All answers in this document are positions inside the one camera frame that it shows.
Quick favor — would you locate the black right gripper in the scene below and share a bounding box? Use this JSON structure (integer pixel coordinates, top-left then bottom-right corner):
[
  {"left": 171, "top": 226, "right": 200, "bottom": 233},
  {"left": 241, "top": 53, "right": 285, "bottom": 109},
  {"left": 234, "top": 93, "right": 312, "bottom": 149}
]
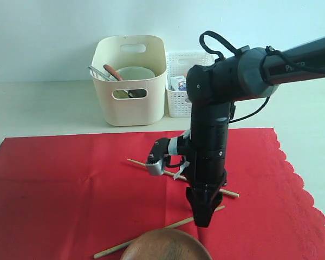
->
[{"left": 186, "top": 147, "right": 227, "bottom": 227}]

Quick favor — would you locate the white blue milk carton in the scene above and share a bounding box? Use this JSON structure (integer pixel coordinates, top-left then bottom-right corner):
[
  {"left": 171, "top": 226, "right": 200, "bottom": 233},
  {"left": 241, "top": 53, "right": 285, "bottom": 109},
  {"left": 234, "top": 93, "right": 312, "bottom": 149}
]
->
[{"left": 168, "top": 75, "right": 190, "bottom": 103}]

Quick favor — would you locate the red table cloth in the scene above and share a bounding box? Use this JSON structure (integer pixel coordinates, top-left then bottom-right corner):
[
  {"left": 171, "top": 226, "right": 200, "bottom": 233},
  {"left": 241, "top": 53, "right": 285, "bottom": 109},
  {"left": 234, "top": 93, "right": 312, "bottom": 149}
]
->
[{"left": 0, "top": 128, "right": 325, "bottom": 259}]

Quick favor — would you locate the white ceramic bowl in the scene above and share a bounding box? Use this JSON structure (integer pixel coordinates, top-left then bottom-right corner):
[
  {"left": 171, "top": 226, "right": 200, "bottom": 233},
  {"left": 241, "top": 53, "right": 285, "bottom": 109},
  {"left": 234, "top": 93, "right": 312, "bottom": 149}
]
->
[{"left": 115, "top": 66, "right": 155, "bottom": 99}]

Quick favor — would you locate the brown wooden spoon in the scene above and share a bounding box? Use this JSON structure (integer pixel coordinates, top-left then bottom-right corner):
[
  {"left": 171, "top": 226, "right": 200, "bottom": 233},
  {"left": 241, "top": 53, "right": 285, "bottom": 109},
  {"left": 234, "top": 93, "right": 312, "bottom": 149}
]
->
[{"left": 103, "top": 64, "right": 123, "bottom": 81}]

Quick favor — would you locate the steel table knife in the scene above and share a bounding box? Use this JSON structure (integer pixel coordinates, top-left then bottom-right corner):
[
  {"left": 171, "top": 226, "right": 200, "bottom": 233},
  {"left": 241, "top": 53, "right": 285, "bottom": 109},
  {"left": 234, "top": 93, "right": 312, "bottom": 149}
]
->
[{"left": 88, "top": 66, "right": 111, "bottom": 81}]

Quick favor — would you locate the stainless steel cup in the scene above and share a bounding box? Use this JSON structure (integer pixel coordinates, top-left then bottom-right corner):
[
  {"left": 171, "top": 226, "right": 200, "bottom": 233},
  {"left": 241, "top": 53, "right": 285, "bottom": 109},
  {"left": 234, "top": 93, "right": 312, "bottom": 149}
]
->
[{"left": 128, "top": 89, "right": 147, "bottom": 98}]

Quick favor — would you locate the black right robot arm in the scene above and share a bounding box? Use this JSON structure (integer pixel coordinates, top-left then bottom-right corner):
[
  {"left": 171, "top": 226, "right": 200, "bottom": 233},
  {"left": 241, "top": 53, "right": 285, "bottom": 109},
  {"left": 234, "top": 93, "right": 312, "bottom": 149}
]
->
[{"left": 185, "top": 31, "right": 325, "bottom": 228}]

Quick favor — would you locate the lower wooden chopstick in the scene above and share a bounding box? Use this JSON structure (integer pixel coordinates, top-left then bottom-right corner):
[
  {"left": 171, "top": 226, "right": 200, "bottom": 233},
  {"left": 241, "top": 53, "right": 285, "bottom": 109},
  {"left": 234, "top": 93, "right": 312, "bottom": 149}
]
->
[{"left": 93, "top": 205, "right": 226, "bottom": 259}]

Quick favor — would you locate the wooden chopstick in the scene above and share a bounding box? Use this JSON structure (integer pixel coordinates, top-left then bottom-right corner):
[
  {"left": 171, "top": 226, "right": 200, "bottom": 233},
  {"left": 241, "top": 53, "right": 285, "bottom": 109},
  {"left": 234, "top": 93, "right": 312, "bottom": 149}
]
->
[
  {"left": 127, "top": 158, "right": 239, "bottom": 198},
  {"left": 93, "top": 205, "right": 226, "bottom": 259}
]

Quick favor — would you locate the upper wooden chopstick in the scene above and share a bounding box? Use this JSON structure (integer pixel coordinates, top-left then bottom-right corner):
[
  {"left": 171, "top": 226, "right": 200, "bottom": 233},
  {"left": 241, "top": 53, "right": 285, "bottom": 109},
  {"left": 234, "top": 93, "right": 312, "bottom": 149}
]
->
[{"left": 127, "top": 158, "right": 239, "bottom": 198}]

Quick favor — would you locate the brown wooden plate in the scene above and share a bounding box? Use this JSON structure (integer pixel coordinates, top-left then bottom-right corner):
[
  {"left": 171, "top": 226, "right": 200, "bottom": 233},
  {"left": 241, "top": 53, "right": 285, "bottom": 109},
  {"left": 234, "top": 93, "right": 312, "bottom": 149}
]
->
[{"left": 120, "top": 228, "right": 213, "bottom": 260}]

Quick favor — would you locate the cream plastic bin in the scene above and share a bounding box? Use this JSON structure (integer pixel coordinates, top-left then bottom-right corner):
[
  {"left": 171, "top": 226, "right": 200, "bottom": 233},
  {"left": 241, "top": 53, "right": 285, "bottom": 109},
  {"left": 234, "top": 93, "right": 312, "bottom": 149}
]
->
[{"left": 91, "top": 35, "right": 167, "bottom": 126}]

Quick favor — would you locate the white woven plastic basket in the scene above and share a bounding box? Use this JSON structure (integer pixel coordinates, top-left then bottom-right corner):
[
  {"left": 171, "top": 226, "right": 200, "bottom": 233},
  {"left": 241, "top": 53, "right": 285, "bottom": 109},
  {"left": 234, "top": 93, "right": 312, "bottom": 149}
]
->
[{"left": 166, "top": 51, "right": 214, "bottom": 118}]

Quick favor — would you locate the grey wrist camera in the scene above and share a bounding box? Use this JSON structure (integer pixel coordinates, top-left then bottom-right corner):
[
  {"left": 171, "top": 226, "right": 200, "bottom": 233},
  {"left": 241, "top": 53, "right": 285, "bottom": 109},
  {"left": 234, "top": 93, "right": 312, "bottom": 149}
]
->
[{"left": 145, "top": 138, "right": 180, "bottom": 176}]

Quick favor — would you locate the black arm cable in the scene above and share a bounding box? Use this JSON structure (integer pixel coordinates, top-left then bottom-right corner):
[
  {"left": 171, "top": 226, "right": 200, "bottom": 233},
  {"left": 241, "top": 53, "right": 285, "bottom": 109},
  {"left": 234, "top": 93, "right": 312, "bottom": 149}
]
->
[{"left": 164, "top": 30, "right": 325, "bottom": 168}]

